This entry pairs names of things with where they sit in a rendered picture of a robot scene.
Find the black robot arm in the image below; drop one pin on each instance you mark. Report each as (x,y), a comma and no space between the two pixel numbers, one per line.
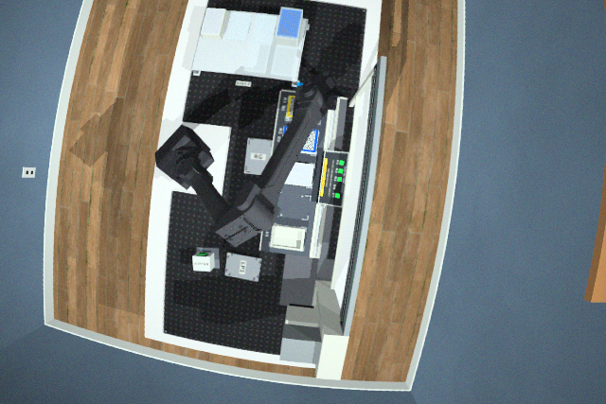
(256,214)

